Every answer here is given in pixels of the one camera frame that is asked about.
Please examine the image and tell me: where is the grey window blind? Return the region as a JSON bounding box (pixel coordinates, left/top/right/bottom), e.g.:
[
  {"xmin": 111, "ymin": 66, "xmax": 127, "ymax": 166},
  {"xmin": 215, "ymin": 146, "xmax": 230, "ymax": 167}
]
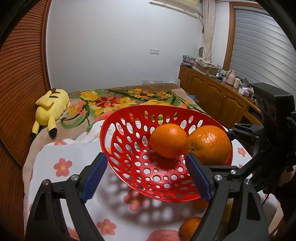
[{"xmin": 229, "ymin": 9, "xmax": 294, "ymax": 93}]

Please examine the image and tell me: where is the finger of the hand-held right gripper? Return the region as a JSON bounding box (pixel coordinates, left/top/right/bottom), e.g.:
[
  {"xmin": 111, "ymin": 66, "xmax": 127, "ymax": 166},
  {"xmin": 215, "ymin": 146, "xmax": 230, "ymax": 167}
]
[
  {"xmin": 225, "ymin": 123, "xmax": 264, "ymax": 145},
  {"xmin": 203, "ymin": 149, "xmax": 264, "ymax": 183}
]

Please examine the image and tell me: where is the yellow plush toy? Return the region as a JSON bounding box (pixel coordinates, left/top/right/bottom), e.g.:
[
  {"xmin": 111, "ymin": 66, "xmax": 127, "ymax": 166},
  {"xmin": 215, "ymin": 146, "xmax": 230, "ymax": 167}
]
[{"xmin": 30, "ymin": 88, "xmax": 71, "ymax": 145}]

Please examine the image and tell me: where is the small orange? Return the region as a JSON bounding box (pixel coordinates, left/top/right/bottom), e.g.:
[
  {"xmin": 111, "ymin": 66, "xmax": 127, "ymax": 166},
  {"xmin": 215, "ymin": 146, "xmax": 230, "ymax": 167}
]
[{"xmin": 150, "ymin": 123, "xmax": 187, "ymax": 159}]

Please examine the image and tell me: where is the small tangerine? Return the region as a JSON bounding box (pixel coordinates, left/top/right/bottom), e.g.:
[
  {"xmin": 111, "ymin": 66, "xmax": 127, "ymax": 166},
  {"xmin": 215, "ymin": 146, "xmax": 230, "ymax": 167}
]
[
  {"xmin": 181, "ymin": 217, "xmax": 203, "ymax": 240},
  {"xmin": 193, "ymin": 198, "xmax": 210, "ymax": 210}
]

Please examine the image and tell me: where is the floral brown blanket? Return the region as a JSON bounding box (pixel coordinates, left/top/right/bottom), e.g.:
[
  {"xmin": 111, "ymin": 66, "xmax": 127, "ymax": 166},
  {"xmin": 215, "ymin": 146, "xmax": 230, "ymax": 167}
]
[{"xmin": 22, "ymin": 83, "xmax": 210, "ymax": 169}]

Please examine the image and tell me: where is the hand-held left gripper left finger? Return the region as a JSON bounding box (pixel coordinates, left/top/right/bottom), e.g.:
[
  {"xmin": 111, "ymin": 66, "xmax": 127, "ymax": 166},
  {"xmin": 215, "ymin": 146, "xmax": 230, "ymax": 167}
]
[{"xmin": 25, "ymin": 152, "xmax": 109, "ymax": 241}]

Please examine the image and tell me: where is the red perforated plastic basket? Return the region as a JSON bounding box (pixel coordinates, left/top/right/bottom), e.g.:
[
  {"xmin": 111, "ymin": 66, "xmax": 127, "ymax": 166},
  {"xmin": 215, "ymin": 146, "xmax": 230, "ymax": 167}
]
[{"xmin": 99, "ymin": 105, "xmax": 233, "ymax": 202}]

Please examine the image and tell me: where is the white flowered bed sheet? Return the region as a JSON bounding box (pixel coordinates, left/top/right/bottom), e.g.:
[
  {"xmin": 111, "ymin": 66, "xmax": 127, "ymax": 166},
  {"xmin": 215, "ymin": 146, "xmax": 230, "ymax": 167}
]
[{"xmin": 23, "ymin": 120, "xmax": 278, "ymax": 241}]

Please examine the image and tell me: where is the stack of flat boxes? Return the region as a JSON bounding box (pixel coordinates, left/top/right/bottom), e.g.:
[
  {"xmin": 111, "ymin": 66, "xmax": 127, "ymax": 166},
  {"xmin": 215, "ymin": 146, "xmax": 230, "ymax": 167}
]
[{"xmin": 182, "ymin": 55, "xmax": 197, "ymax": 67}]

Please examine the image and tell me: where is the wooden window frame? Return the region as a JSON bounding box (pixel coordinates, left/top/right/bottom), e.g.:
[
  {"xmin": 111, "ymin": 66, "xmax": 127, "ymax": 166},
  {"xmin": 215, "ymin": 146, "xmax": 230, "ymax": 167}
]
[{"xmin": 222, "ymin": 0, "xmax": 266, "ymax": 67}]

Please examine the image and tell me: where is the wooden louvred wardrobe door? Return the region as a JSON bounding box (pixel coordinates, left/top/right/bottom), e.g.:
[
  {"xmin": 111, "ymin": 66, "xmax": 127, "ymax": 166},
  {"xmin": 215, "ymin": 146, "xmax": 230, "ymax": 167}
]
[{"xmin": 0, "ymin": 0, "xmax": 52, "ymax": 232}]

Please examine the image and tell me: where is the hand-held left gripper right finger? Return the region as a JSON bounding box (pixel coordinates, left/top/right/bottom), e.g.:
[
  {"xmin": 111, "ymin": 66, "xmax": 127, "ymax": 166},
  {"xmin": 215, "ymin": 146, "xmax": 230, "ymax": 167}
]
[{"xmin": 185, "ymin": 152, "xmax": 271, "ymax": 241}]

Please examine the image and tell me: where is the large orange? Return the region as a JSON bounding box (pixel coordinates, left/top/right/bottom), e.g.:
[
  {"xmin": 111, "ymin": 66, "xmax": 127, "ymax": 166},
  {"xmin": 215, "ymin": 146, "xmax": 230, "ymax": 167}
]
[{"xmin": 184, "ymin": 125, "xmax": 232, "ymax": 166}]

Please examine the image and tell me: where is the wooden sideboard cabinet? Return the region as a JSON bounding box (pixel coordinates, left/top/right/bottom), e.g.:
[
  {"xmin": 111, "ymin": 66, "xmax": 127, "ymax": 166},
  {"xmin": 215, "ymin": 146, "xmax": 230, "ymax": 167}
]
[{"xmin": 178, "ymin": 65, "xmax": 264, "ymax": 129}]

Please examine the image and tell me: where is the patterned cardboard box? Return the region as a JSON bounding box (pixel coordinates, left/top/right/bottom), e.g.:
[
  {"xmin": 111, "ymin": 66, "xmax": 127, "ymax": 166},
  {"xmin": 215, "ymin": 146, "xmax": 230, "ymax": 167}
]
[{"xmin": 195, "ymin": 57, "xmax": 220, "ymax": 75}]

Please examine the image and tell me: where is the cream curtain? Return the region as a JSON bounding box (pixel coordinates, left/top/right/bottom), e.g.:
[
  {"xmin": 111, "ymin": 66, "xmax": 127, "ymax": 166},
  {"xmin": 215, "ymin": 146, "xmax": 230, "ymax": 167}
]
[{"xmin": 201, "ymin": 0, "xmax": 216, "ymax": 62}]

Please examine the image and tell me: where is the white air conditioner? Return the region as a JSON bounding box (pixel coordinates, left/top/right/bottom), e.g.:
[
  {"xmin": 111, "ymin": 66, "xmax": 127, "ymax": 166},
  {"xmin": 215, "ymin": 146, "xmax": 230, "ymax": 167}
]
[{"xmin": 149, "ymin": 0, "xmax": 200, "ymax": 14}]

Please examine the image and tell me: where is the pink kettle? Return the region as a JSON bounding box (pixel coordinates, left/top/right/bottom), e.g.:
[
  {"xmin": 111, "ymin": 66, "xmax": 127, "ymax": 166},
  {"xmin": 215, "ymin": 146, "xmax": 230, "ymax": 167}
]
[{"xmin": 226, "ymin": 70, "xmax": 236, "ymax": 86}]

